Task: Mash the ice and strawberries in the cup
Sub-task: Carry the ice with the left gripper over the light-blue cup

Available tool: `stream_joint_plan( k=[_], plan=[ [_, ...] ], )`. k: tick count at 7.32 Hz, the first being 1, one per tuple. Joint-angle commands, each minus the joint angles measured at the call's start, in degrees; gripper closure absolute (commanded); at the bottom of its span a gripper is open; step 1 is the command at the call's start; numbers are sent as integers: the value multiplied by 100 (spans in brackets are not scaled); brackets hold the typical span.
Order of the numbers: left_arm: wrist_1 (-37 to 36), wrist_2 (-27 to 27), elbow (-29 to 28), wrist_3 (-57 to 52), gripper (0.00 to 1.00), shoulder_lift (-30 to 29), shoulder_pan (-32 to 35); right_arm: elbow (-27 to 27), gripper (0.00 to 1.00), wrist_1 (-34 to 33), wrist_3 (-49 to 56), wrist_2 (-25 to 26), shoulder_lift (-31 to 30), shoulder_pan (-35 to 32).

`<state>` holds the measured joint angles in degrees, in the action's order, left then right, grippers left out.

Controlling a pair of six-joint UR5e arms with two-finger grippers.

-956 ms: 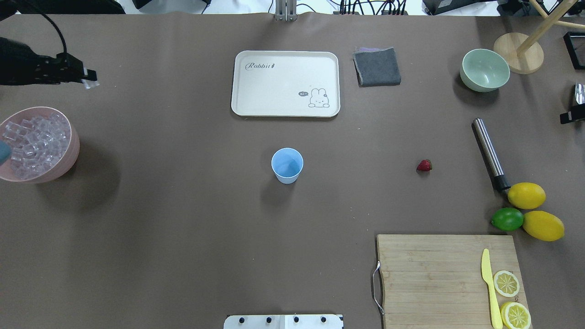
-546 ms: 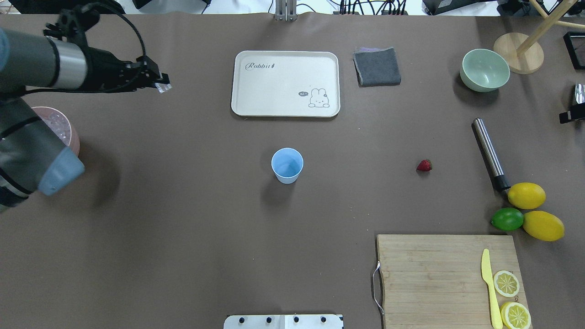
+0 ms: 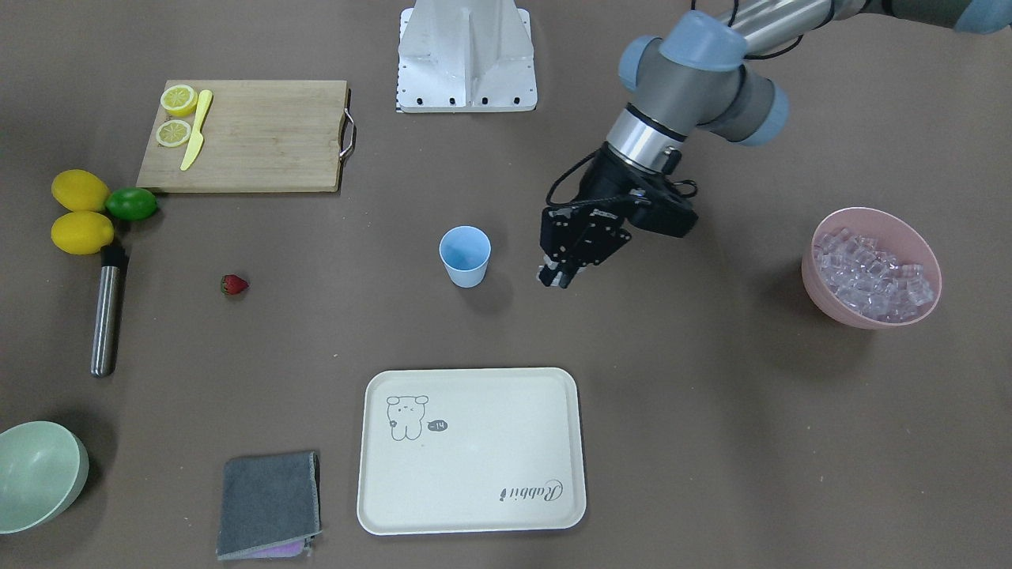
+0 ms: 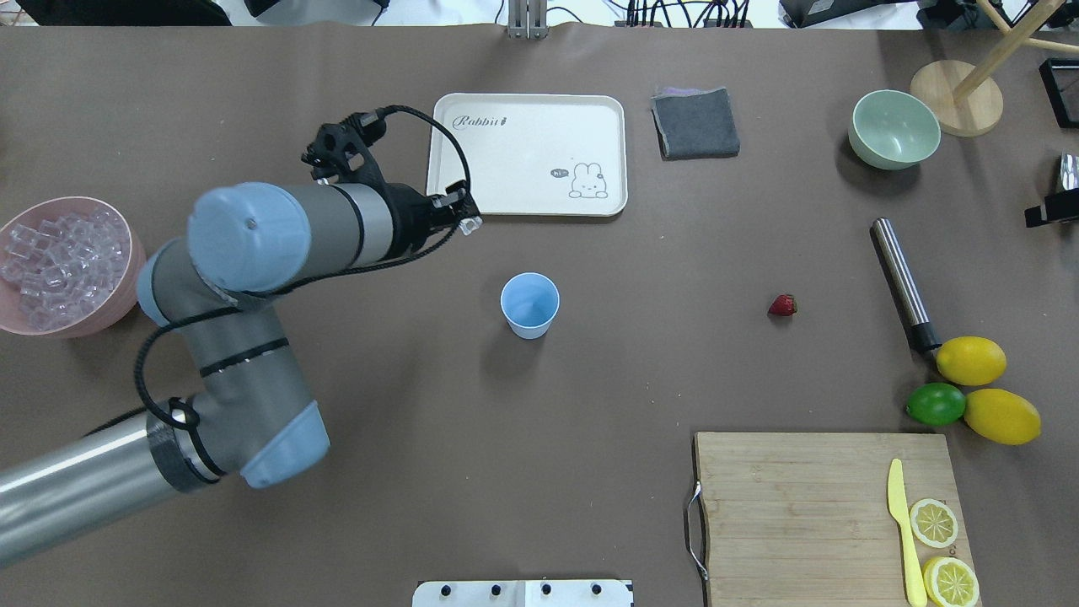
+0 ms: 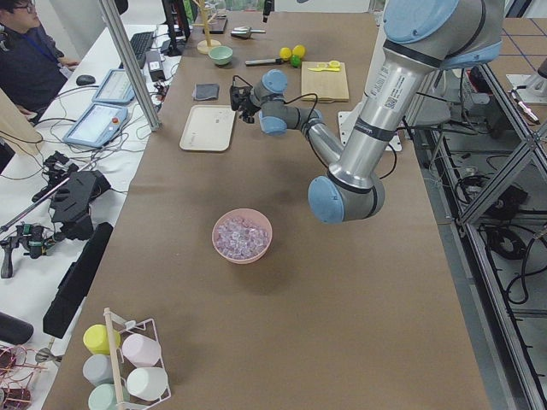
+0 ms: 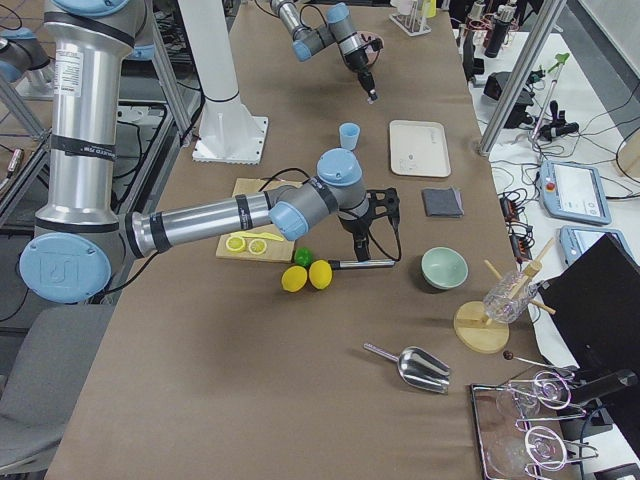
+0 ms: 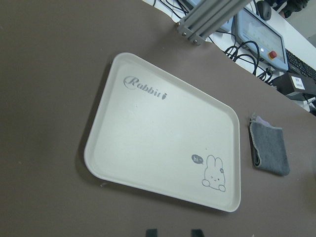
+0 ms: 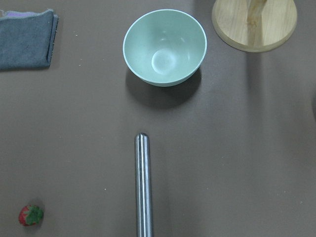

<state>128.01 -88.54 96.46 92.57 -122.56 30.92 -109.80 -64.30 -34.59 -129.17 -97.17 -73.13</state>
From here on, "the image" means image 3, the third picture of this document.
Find steel muddler black tip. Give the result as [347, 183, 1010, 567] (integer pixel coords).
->
[90, 241, 129, 378]

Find grey folded cloth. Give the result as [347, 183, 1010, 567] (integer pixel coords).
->
[216, 450, 322, 562]

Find cream rabbit tray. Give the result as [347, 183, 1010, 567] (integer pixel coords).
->
[357, 367, 587, 536]

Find pile of ice cubes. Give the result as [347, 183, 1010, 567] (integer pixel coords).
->
[813, 227, 938, 324]

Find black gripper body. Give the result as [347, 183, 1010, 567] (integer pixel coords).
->
[541, 143, 633, 271]

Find lemon half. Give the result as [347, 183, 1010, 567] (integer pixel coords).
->
[161, 85, 199, 119]
[154, 119, 192, 148]

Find pink bowl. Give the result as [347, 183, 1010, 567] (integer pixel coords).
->
[802, 208, 943, 329]

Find yellow lemon near muddler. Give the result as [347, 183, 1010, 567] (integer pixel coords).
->
[51, 210, 115, 255]

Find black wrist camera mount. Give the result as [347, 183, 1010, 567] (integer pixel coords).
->
[629, 174, 699, 238]

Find lemon half lower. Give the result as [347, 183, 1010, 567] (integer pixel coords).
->
[154, 119, 192, 148]

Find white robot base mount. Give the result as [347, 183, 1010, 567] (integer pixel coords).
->
[395, 1, 538, 113]

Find light blue cup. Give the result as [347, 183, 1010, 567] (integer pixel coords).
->
[440, 224, 492, 288]

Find green lime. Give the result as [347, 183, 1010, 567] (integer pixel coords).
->
[104, 187, 159, 222]

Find lemon half upper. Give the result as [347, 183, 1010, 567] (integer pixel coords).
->
[161, 85, 199, 119]

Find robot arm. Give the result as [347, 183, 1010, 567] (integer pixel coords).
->
[538, 1, 1011, 288]

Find yellow plastic knife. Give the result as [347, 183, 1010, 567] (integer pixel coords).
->
[179, 89, 213, 171]

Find red strawberry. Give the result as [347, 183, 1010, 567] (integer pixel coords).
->
[220, 274, 249, 296]

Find yellow lemon far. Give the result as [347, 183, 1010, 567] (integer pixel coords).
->
[51, 169, 111, 213]

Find green bowl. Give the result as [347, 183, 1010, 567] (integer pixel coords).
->
[1, 421, 90, 534]

